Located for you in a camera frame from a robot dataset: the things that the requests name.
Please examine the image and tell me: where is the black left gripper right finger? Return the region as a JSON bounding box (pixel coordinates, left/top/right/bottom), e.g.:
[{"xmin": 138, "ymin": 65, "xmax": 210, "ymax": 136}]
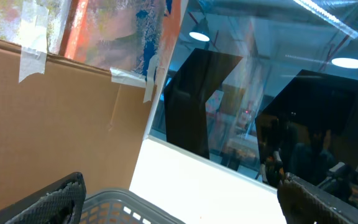
[{"xmin": 277, "ymin": 173, "xmax": 358, "ymax": 224}]

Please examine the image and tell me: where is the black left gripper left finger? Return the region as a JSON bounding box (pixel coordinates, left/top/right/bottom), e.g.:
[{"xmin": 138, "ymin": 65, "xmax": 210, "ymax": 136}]
[{"xmin": 0, "ymin": 172, "xmax": 86, "ymax": 224}]

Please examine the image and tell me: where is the grey plastic basket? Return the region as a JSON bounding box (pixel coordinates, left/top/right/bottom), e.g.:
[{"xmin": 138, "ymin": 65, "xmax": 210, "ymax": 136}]
[{"xmin": 80, "ymin": 188, "xmax": 184, "ymax": 224}]

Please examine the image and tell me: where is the brown cardboard panel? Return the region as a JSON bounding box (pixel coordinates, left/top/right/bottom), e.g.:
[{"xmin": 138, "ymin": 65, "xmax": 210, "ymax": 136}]
[{"xmin": 0, "ymin": 40, "xmax": 152, "ymax": 210}]

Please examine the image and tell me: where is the glass window pane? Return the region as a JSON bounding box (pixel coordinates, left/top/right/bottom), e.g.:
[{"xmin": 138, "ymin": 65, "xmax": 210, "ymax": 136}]
[{"xmin": 150, "ymin": 0, "xmax": 358, "ymax": 212}]

